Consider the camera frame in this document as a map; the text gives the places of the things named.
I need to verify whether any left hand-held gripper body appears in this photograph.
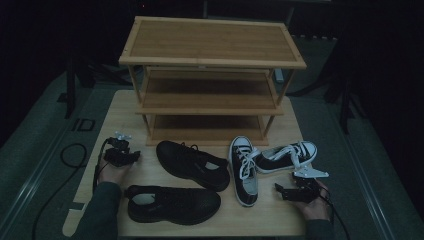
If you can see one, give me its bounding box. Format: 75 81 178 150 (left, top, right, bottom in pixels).
104 131 136 168

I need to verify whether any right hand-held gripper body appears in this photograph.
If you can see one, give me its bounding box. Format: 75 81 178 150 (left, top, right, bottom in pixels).
289 166 330 204

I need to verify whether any black white canvas shoe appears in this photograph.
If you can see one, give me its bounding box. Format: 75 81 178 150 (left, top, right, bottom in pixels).
227 135 262 208
254 140 318 175

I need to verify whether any black mesh sneaker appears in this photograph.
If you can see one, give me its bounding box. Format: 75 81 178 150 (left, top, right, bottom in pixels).
155 140 231 193
124 184 222 226

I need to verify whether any wooden three-tier shoe rack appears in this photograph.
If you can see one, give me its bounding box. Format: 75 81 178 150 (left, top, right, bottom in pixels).
118 15 308 147

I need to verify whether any person's left hand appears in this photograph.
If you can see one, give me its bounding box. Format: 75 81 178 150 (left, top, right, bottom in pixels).
97 159 133 186

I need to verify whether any person's right hand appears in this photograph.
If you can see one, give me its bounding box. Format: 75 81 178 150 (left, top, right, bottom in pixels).
293 179 332 222

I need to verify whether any black metal stand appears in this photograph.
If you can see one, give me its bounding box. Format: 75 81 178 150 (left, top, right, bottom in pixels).
324 73 366 134
64 56 98 119

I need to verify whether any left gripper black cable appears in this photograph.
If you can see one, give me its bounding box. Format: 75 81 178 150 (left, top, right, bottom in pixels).
92 138 111 194

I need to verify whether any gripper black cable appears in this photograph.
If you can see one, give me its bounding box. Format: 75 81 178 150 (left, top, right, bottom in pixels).
318 186 352 240
92 138 111 194

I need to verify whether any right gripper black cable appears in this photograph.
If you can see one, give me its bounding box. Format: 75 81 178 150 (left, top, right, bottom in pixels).
318 186 352 240

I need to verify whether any black floor cable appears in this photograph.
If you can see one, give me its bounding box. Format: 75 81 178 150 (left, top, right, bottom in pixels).
31 143 88 240

